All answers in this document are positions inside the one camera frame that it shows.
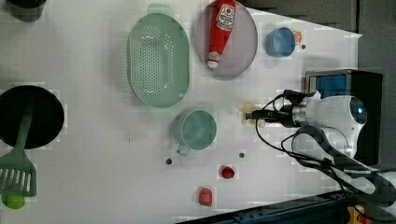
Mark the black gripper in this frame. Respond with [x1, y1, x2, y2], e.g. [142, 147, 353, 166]
[245, 90, 307, 128]

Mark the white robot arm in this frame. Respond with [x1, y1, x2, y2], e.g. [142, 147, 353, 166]
[244, 90, 395, 217]

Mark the green mug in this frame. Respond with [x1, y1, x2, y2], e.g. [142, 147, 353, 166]
[174, 110, 217, 156]

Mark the grey round plate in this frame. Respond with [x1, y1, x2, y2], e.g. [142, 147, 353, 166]
[195, 2, 258, 76]

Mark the dark red toy fruit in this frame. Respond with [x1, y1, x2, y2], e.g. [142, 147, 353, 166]
[221, 166, 234, 179]

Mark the blue bowl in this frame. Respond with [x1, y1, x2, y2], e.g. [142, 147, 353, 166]
[264, 27, 295, 58]

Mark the orange slice toy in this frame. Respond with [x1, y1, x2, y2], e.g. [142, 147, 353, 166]
[293, 31, 303, 44]

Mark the black toaster oven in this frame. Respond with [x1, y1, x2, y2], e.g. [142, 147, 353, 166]
[305, 69, 383, 165]

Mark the red toy strawberry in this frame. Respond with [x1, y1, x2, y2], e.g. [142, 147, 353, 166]
[199, 188, 213, 206]

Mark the red ketchup bottle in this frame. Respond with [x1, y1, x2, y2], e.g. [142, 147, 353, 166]
[206, 0, 236, 69]

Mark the green perforated colander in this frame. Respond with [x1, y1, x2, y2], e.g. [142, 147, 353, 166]
[128, 3, 190, 108]

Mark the black round container lower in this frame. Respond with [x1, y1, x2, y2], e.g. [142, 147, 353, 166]
[0, 85, 64, 149]

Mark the green slotted spatula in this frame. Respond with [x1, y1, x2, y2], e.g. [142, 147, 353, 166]
[0, 114, 36, 197]

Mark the black cylinder upper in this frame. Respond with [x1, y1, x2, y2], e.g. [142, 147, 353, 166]
[6, 0, 48, 22]

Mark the green lime toy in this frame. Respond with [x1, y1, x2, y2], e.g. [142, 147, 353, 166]
[2, 195, 25, 209]

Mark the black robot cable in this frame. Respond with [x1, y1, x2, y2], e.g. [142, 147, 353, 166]
[255, 94, 396, 194]

